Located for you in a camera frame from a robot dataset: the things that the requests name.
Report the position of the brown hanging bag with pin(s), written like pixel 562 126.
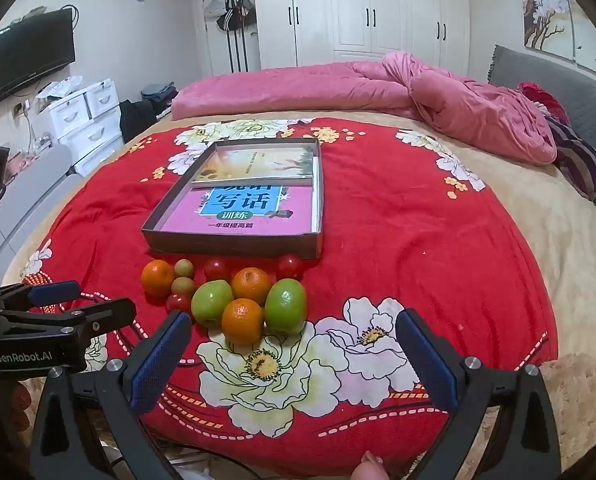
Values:
pixel 249 10

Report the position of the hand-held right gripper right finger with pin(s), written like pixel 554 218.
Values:
pixel 428 365

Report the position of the red tomato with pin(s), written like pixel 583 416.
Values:
pixel 216 268
pixel 290 266
pixel 177 302

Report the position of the black flat television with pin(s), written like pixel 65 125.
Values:
pixel 27 55

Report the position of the white plastic bag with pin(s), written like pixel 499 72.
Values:
pixel 60 87

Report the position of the folded clothes stack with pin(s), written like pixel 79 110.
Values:
pixel 158 94

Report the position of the white door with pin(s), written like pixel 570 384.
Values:
pixel 212 50

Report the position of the green apple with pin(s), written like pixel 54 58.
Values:
pixel 286 306
pixel 211 302

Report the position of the white drawer cabinet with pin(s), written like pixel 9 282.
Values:
pixel 87 120

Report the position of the floral tree wall painting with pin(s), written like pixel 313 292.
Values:
pixel 548 10

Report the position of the shallow grey cardboard box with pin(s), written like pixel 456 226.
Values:
pixel 227 246

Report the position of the purple striped pillow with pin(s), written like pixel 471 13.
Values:
pixel 583 160

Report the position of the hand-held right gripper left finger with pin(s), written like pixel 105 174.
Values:
pixel 160 360

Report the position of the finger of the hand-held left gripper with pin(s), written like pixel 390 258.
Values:
pixel 52 292
pixel 107 310

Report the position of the pink quilt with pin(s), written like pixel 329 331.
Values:
pixel 328 85

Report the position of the pink and blue book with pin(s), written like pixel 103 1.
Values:
pixel 187 215

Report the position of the sunflower cover book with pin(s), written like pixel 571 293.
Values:
pixel 258 162

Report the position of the beige plush cloth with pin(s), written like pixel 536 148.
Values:
pixel 573 400

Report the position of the light grey chair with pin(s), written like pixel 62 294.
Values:
pixel 32 195

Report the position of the grey quilted headboard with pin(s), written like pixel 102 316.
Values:
pixel 578 100

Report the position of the small brownish green fruit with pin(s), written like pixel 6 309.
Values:
pixel 183 267
pixel 182 286

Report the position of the red floral blanket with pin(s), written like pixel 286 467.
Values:
pixel 428 235

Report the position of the black striped hanging bag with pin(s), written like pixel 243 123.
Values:
pixel 230 17

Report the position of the white wardrobe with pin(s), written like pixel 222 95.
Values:
pixel 368 10

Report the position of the red pillow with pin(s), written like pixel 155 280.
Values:
pixel 543 100

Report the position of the orange mandarin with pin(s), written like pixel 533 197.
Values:
pixel 157 277
pixel 243 321
pixel 251 285

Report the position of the black garment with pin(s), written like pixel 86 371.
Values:
pixel 135 120

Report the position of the grey hanging bag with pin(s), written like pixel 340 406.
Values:
pixel 215 6

